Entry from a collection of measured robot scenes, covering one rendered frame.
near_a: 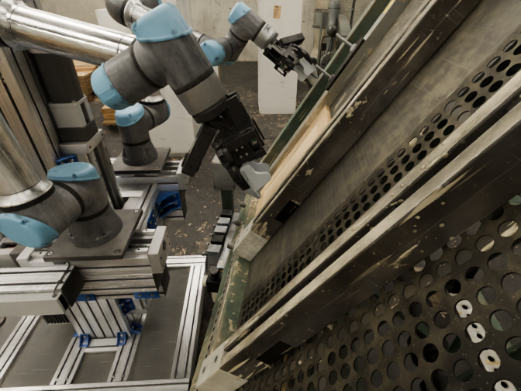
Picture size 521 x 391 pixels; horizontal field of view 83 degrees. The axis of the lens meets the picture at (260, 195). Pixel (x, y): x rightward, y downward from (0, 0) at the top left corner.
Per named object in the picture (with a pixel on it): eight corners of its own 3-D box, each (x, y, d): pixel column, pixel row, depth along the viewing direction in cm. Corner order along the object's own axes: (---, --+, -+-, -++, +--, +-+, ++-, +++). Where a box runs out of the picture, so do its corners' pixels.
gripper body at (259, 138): (268, 157, 53) (234, 98, 47) (227, 178, 55) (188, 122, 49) (266, 140, 59) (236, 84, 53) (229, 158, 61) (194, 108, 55)
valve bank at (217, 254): (220, 231, 164) (217, 195, 150) (246, 233, 162) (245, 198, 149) (192, 312, 123) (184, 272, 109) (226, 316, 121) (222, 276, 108)
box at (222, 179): (219, 179, 174) (215, 151, 164) (238, 181, 173) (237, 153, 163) (213, 191, 165) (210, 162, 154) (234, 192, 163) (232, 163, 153)
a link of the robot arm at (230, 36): (206, 55, 104) (222, 27, 97) (221, 50, 113) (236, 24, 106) (223, 70, 105) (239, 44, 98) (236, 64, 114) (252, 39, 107)
